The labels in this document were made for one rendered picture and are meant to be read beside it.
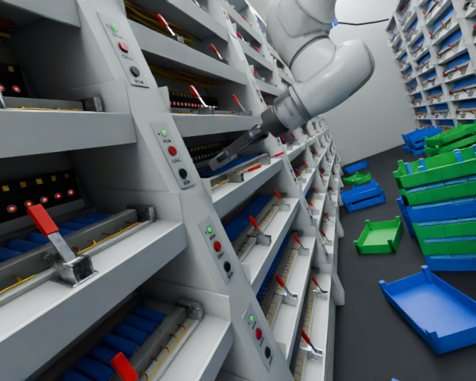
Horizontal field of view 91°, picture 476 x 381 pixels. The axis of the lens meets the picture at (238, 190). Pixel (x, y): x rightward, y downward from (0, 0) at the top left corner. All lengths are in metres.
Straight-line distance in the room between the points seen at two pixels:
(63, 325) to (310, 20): 0.61
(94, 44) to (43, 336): 0.39
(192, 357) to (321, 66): 0.56
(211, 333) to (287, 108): 0.47
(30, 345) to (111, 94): 0.33
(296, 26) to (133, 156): 0.42
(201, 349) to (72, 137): 0.34
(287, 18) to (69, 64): 0.42
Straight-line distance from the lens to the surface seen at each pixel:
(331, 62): 0.56
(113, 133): 0.39
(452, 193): 1.22
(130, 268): 0.33
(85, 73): 0.49
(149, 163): 0.40
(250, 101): 1.05
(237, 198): 0.58
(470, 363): 1.05
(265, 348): 0.54
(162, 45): 0.63
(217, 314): 0.46
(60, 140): 0.35
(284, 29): 0.62
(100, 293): 0.31
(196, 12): 0.95
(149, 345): 0.42
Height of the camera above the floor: 0.78
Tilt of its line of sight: 5 degrees down
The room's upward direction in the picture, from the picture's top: 24 degrees counter-clockwise
